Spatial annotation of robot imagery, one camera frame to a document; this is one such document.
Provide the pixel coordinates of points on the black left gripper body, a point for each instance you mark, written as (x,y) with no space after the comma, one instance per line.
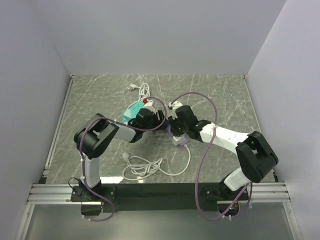
(154,123)

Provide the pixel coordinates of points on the teal triangular power strip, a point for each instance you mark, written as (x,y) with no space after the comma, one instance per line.
(132,111)

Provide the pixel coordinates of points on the aluminium front rail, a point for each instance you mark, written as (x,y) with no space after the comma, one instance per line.
(57,194)

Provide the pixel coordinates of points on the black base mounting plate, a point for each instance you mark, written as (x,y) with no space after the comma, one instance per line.
(114,197)

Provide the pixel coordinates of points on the aluminium left edge rail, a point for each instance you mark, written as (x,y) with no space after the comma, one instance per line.
(57,130)

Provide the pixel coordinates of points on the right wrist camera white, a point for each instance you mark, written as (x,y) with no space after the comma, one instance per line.
(174,105)

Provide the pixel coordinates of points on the white square charger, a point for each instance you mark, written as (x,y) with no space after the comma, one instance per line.
(179,140)

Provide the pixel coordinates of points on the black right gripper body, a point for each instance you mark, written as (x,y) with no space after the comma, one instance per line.
(178,129)

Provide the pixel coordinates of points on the purple power strip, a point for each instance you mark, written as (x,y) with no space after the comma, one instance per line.
(170,132)

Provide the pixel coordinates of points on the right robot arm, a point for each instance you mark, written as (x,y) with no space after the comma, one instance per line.
(255,155)

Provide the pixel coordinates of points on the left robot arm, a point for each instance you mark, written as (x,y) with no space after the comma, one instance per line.
(95,136)

